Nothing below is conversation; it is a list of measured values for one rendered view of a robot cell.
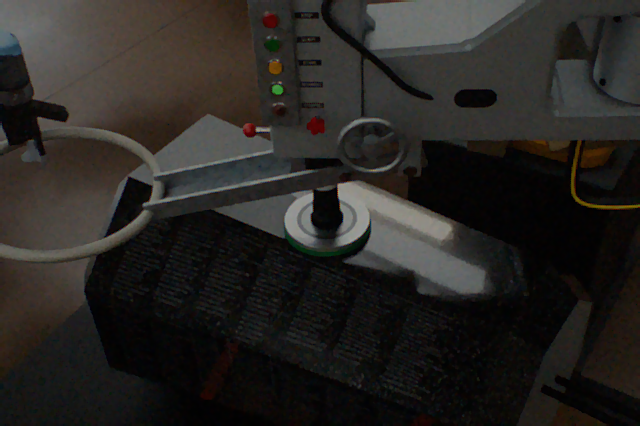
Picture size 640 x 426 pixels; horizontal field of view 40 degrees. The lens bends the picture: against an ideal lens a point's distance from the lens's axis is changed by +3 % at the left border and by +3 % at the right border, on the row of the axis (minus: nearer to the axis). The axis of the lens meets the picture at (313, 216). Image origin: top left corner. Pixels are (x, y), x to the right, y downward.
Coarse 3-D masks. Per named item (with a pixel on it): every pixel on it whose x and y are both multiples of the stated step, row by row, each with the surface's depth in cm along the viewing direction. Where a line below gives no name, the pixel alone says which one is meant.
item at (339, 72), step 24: (312, 0) 162; (336, 0) 161; (360, 0) 161; (312, 24) 165; (360, 24) 165; (312, 48) 168; (336, 48) 168; (312, 72) 172; (336, 72) 172; (360, 72) 171; (312, 96) 176; (336, 96) 175; (360, 96) 175; (336, 120) 179; (288, 144) 185; (312, 144) 184
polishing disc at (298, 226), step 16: (304, 208) 217; (352, 208) 216; (288, 224) 213; (304, 224) 212; (352, 224) 211; (368, 224) 211; (304, 240) 208; (320, 240) 208; (336, 240) 207; (352, 240) 207
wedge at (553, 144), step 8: (552, 144) 239; (560, 144) 239; (568, 144) 238; (592, 144) 237; (600, 144) 238; (608, 144) 238; (616, 144) 238; (624, 144) 238; (552, 152) 238; (560, 152) 238
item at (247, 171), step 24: (192, 168) 213; (216, 168) 212; (240, 168) 211; (264, 168) 211; (288, 168) 208; (336, 168) 195; (408, 168) 188; (168, 192) 216; (192, 192) 213; (216, 192) 203; (240, 192) 202; (264, 192) 201; (288, 192) 201; (168, 216) 209
